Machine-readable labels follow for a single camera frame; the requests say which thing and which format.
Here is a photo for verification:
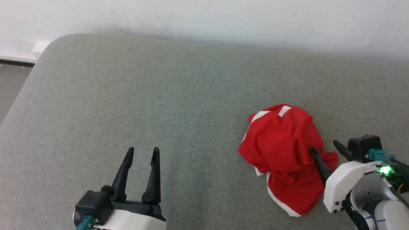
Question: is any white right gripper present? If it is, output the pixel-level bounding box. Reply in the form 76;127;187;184
309;140;383;214

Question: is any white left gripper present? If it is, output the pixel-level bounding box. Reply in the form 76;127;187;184
94;147;167;230

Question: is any red basketball shorts white trim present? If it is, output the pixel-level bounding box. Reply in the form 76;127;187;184
238;104;339;218

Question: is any grey-green fabric sofa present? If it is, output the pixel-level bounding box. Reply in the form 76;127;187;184
0;33;409;230

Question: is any black cable teal connector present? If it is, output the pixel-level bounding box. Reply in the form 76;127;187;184
76;215;97;230
365;149;409;169

